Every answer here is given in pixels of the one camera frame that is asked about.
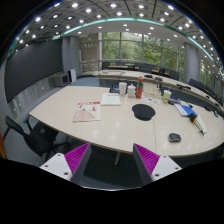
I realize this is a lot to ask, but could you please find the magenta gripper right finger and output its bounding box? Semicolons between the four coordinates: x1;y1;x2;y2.
133;144;181;185

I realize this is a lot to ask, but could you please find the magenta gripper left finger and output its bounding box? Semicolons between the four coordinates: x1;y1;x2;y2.
41;143;91;184

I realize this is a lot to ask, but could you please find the black computer mouse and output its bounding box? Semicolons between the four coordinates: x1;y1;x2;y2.
168;133;181;142

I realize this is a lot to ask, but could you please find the black round mouse pad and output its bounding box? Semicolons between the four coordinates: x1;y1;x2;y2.
132;104;156;121

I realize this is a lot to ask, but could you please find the black office chair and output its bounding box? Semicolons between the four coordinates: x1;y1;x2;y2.
5;116;68;158

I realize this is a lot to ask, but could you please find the pink cover magazine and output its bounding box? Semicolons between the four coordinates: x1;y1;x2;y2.
73;101;101;122

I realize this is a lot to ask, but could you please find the blue notebook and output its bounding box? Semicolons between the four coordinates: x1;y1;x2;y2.
175;104;197;117

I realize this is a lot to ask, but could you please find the pale green book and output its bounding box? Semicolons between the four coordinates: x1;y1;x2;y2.
100;93;120;106

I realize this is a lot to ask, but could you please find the green drink cup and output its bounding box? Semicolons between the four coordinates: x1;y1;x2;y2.
163;90;172;103

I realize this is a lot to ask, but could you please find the white lidded jar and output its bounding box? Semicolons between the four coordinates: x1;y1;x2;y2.
128;84;136;98

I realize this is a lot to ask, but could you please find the red thermos bottle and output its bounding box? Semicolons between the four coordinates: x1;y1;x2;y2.
136;77;144;99

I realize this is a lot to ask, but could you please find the grey box monitor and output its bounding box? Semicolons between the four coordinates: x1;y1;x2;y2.
54;74;69;87

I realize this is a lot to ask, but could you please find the white paper cup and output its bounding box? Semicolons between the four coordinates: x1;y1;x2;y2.
119;82;127;96

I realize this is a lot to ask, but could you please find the large dark wall screen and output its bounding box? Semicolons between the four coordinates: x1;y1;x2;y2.
4;40;62;102

